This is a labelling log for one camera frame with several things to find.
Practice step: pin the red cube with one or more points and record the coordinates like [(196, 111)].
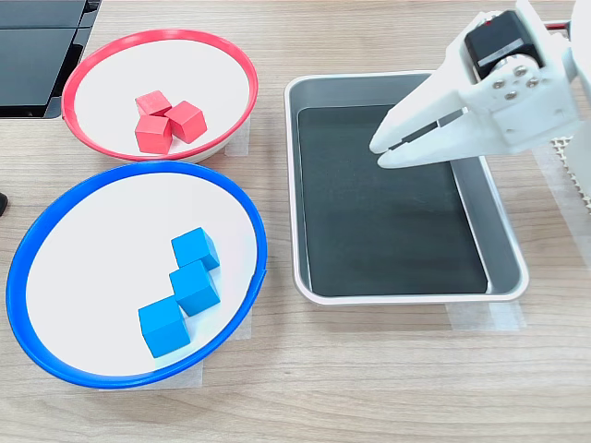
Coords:
[(152, 101), (152, 135), (187, 122)]

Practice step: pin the blue cube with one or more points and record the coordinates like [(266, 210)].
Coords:
[(194, 286), (164, 327), (194, 247)]

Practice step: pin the pale perforated plate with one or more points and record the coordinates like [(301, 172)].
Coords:
[(561, 150)]

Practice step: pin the translucent tape sheet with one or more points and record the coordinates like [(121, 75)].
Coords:
[(554, 184)]

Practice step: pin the black tray mat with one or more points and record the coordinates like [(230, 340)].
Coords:
[(369, 221)]

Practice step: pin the steel tray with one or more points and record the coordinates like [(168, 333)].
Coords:
[(503, 258)]

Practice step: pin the clear tape strip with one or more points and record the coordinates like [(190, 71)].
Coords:
[(485, 318), (240, 143), (194, 374), (244, 330)]

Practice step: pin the red-rimmed white plate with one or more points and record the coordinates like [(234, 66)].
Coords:
[(115, 69)]

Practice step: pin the blue-rimmed white plate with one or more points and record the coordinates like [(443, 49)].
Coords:
[(69, 300)]

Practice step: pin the black flat device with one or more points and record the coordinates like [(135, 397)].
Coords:
[(23, 60)]

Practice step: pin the small black object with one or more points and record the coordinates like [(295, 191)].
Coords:
[(3, 204)]

